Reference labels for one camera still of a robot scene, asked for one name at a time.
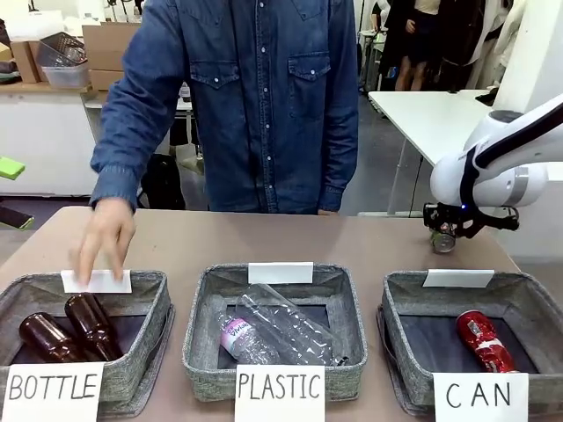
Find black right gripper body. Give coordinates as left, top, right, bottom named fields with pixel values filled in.
left=422, top=201, right=480, bottom=239

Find silver drink can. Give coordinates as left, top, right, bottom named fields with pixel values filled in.
left=430, top=230, right=458, bottom=255

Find crushed red drink can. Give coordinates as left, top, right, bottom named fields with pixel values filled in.
left=455, top=309, right=516, bottom=374

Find brown glass beer bottle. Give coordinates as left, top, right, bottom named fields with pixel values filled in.
left=18, top=311, right=87, bottom=364
left=64, top=293, right=124, bottom=362

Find clear crushed plastic bottle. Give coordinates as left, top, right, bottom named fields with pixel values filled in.
left=236, top=283, right=351, bottom=366

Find pink label plastic bottle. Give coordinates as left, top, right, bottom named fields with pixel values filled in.
left=218, top=312, right=282, bottom=365

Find person's left forearm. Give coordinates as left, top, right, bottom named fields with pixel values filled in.
left=318, top=109, right=360, bottom=215

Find person's right forearm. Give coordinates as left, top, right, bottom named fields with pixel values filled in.
left=90, top=131, right=155, bottom=215

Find grey fabric basket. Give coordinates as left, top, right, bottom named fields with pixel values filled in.
left=0, top=268, right=176, bottom=418
left=377, top=268, right=546, bottom=418
left=182, top=262, right=369, bottom=402

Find white can paper sign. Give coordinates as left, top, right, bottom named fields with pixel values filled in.
left=433, top=372, right=530, bottom=422

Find person's right hand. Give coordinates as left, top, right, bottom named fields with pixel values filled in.
left=69, top=197, right=137, bottom=285

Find white desk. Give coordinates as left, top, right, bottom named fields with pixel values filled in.
left=0, top=83, right=106, bottom=197

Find white standing paper card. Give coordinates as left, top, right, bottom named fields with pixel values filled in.
left=247, top=262, right=315, bottom=286
left=60, top=268, right=133, bottom=295
left=421, top=268, right=495, bottom=289

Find white table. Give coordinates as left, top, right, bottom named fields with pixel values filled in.
left=368, top=89, right=502, bottom=216

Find small cardboard box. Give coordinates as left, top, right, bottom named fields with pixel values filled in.
left=11, top=39, right=45, bottom=84

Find clear plastic bin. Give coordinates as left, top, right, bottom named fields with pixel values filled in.
left=41, top=64, right=91, bottom=88

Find black bag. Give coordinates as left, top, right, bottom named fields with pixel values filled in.
left=140, top=153, right=186, bottom=211

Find large cardboard box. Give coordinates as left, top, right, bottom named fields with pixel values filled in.
left=81, top=24, right=142, bottom=91

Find person in black coat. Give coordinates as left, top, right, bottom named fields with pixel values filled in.
left=439, top=0, right=489, bottom=93

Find white bottle paper sign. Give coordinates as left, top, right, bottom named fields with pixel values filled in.
left=0, top=362, right=106, bottom=422

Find person in black skirt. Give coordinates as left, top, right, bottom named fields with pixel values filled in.
left=386, top=0, right=441, bottom=92

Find white garment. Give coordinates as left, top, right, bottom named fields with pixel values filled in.
left=492, top=0, right=529, bottom=91

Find person in denim shirt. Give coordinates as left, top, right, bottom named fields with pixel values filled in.
left=90, top=0, right=360, bottom=216

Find white plastic paper sign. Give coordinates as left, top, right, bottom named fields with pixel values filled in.
left=234, top=363, right=326, bottom=422

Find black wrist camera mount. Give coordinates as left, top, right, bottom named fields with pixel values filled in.
left=477, top=205, right=521, bottom=233

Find black wire basket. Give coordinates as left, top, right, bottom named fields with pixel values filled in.
left=35, top=33, right=89, bottom=67

